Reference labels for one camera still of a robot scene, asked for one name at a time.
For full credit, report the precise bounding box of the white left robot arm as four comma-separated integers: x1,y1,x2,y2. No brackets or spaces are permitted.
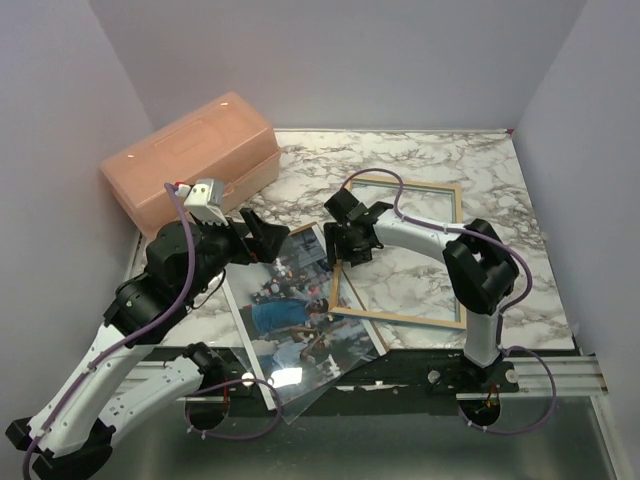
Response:
6,208,290,479

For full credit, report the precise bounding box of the aluminium mounting rail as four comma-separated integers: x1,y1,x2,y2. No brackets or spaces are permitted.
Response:
79,349,609,401

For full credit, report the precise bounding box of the printed photo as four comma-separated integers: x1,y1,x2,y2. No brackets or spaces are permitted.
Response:
221,222,390,412

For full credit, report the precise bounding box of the blue wooden picture frame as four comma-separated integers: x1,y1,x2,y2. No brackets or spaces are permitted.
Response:
330,181,467,330

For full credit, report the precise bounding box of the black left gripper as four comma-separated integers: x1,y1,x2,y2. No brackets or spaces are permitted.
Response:
183,207,291,301

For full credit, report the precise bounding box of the translucent orange plastic box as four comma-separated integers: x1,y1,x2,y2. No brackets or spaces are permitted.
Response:
100,92,281,239

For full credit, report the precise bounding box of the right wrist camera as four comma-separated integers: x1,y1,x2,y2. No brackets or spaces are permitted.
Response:
324,188,367,224

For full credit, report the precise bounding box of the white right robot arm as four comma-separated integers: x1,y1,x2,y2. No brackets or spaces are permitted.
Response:
324,188,519,392

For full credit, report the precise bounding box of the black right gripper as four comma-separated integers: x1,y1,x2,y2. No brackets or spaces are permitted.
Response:
325,222,372,267

